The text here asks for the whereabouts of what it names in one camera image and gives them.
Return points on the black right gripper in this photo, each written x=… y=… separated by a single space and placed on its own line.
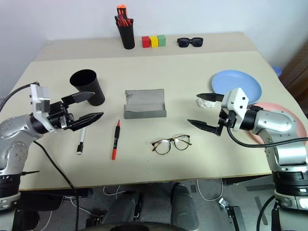
x=227 y=119

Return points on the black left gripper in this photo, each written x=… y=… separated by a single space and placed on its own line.
x=59 y=115

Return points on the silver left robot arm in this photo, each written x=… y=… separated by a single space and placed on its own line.
x=14 y=134

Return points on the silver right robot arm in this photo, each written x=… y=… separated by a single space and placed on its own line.
x=276 y=122

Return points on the crumpled white paper ball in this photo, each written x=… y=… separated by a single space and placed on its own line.
x=205 y=103

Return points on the empty black pen cup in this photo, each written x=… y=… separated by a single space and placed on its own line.
x=92 y=91

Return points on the white marker pen black cap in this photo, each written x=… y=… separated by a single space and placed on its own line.
x=81 y=143

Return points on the blue plate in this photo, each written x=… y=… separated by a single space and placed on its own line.
x=237 y=83

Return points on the long red and black pen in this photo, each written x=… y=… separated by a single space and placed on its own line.
x=115 y=140

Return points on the tortoiseshell round eyeglasses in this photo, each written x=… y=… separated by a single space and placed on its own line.
x=164 y=146

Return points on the grey open glasses case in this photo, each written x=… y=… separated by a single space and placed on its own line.
x=144 y=106

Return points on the black sunglasses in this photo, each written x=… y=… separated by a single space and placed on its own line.
x=184 y=42

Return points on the blue plastic container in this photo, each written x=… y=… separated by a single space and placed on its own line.
x=278 y=71

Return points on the black pen cup with pens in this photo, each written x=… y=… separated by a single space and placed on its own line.
x=127 y=36

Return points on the green cube block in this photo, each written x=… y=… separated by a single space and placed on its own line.
x=162 y=40

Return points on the pink plate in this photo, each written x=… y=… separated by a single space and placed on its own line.
x=294 y=121

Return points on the yellow cube block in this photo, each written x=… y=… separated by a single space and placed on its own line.
x=154 y=42

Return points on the red cube block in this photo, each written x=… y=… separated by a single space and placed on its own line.
x=145 y=42

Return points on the dark grey rounded shape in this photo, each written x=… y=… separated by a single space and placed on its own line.
x=183 y=207
x=125 y=207

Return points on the brown wooden cabinet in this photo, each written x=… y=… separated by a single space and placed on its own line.
x=297 y=69

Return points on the orange-capped black pen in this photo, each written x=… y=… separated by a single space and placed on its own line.
x=121 y=10

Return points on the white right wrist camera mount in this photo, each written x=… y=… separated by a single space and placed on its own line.
x=237 y=101

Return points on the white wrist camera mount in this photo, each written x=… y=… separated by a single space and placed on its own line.
x=41 y=101
x=237 y=101

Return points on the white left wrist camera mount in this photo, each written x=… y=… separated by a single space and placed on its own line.
x=41 y=101

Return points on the black table frame bar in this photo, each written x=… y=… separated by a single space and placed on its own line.
x=55 y=196

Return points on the metal floor bracket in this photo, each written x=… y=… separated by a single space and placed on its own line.
x=232 y=211

